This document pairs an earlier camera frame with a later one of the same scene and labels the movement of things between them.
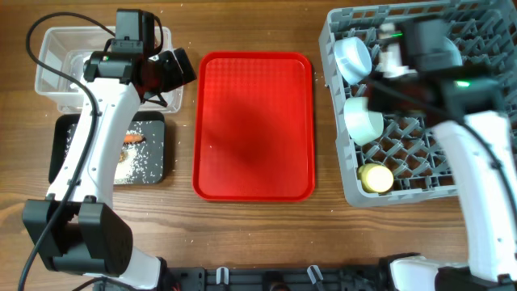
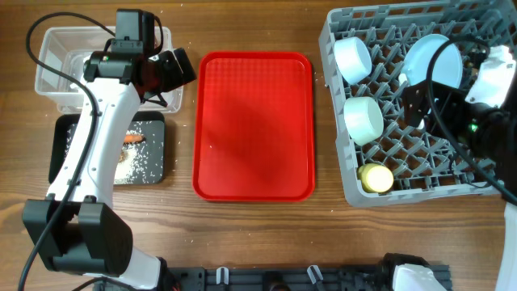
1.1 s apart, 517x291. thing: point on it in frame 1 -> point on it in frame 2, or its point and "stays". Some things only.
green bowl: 363,125 stays
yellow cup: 375,178 stays
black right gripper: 375,103 -> 421,107
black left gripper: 175,77 stays
